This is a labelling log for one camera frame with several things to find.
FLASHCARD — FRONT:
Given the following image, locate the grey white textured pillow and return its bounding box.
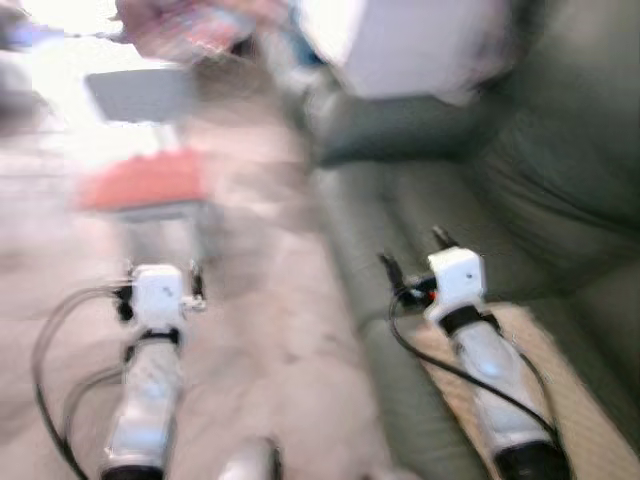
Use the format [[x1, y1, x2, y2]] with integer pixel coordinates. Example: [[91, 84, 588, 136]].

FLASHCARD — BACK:
[[405, 300, 640, 480]]

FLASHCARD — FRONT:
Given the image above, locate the white cushion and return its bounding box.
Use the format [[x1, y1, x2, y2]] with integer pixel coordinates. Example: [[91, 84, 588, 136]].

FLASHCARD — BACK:
[[295, 0, 516, 106]]

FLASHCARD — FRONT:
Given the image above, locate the silver robot left leg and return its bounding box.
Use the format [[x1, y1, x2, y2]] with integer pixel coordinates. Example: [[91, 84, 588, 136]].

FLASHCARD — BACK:
[[215, 436, 284, 480]]

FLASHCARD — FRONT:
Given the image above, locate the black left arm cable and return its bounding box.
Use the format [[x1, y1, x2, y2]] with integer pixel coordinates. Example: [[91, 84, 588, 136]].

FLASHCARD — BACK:
[[60, 365, 126, 456], [32, 285, 133, 479]]

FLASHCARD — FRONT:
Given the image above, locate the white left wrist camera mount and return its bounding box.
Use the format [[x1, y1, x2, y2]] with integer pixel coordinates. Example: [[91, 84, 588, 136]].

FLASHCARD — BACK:
[[131, 264, 188, 333]]

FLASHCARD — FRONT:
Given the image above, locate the grey flat board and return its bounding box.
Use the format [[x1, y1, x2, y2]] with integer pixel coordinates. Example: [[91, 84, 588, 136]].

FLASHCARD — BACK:
[[85, 68, 198, 123]]

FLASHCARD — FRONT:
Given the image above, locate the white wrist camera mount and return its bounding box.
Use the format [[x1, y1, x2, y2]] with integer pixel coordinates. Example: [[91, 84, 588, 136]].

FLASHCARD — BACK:
[[426, 246, 489, 323], [131, 264, 188, 333]]

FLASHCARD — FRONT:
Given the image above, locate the pink patterned fabric item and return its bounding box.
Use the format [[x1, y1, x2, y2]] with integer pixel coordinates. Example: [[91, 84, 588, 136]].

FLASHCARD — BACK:
[[115, 0, 291, 63]]

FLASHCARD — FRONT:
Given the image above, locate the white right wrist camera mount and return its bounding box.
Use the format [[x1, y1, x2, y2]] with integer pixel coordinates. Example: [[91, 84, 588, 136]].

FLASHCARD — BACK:
[[426, 246, 489, 323]]

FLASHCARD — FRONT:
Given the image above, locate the green leather sofa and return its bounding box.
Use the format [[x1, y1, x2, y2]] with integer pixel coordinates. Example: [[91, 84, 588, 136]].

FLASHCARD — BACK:
[[285, 0, 640, 480]]

